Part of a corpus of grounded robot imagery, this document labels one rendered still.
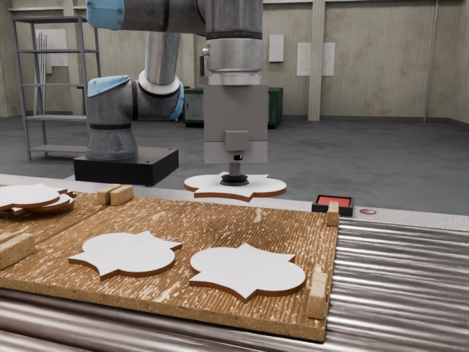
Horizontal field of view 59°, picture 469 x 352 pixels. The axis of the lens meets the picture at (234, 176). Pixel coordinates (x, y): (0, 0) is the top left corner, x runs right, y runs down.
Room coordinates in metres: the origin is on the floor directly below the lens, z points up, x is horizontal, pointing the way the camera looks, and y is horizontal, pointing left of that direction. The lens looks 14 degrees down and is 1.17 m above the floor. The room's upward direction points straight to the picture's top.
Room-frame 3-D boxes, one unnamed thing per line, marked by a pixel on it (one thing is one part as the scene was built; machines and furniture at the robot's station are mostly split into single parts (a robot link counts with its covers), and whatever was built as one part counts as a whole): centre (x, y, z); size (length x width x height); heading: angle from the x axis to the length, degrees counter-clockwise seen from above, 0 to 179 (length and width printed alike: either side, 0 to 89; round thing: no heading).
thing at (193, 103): (10.17, -0.04, 0.42); 2.12 x 1.93 x 0.83; 80
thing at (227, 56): (0.58, 0.00, 1.19); 0.08 x 0.08 x 0.05
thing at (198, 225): (0.58, 0.06, 0.93); 0.41 x 0.35 x 0.02; 74
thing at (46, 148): (5.83, 2.37, 0.94); 0.99 x 0.41 x 1.88; 78
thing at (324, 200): (0.78, -0.19, 0.92); 0.06 x 0.06 x 0.01; 72
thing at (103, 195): (0.77, 0.24, 0.95); 0.06 x 0.02 x 0.03; 163
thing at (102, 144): (1.23, 0.36, 0.99); 0.15 x 0.15 x 0.10
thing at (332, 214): (0.65, -0.16, 0.95); 0.06 x 0.02 x 0.03; 164
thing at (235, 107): (0.57, 0.00, 1.11); 0.10 x 0.09 x 0.16; 5
